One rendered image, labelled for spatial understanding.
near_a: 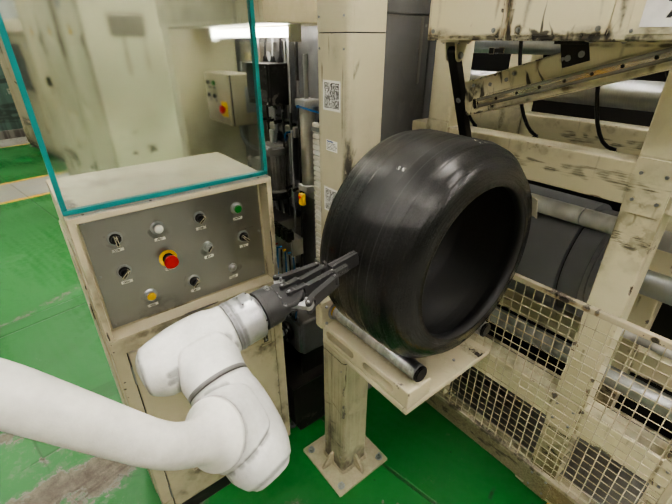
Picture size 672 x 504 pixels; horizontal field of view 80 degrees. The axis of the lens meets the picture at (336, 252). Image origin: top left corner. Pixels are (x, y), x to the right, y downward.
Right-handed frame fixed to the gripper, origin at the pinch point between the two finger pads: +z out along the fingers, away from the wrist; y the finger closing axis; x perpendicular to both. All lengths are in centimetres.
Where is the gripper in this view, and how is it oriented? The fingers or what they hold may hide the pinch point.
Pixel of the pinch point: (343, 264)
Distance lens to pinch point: 82.8
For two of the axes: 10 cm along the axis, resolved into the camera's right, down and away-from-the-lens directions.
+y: -6.2, -3.7, 6.9
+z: 7.8, -4.1, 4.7
